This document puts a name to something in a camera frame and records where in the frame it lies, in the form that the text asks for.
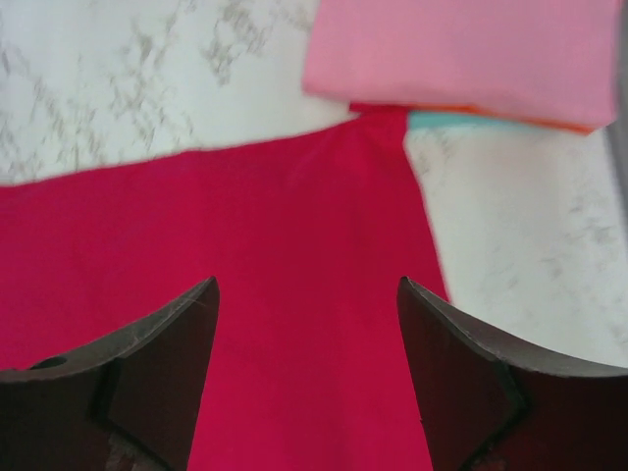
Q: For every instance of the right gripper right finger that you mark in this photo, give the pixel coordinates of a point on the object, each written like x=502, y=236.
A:
x=489, y=400

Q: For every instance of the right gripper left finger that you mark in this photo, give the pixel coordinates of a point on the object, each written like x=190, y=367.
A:
x=127, y=401

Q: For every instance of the red t shirt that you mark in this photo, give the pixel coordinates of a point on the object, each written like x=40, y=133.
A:
x=307, y=237

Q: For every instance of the orange folded t shirt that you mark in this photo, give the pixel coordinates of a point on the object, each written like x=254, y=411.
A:
x=541, y=123

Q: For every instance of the teal folded t shirt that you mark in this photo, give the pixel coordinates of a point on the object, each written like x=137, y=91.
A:
x=431, y=120

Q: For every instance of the pink folded t shirt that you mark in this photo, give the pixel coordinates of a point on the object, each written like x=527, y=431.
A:
x=552, y=60

